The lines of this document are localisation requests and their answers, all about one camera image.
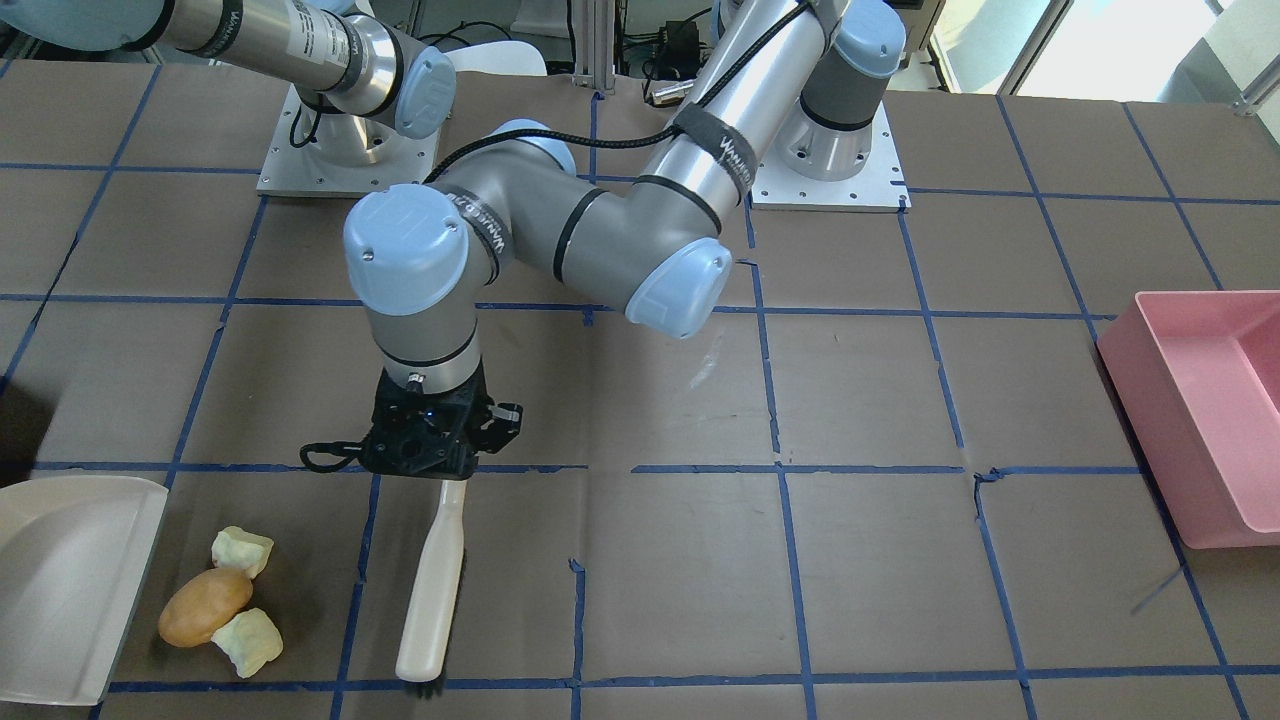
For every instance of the pale yellow peel piece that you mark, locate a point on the pale yellow peel piece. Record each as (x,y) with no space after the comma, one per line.
(234,547)

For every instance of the cream hand brush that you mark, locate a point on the cream hand brush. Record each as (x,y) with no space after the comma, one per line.
(427,628)

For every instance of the cream plastic dustpan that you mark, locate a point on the cream plastic dustpan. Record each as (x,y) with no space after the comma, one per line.
(74,555)

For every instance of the pink plastic bin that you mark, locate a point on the pink plastic bin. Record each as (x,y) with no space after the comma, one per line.
(1198,375)

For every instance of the white plastic chair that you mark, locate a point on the white plastic chair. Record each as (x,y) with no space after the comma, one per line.
(501,58)

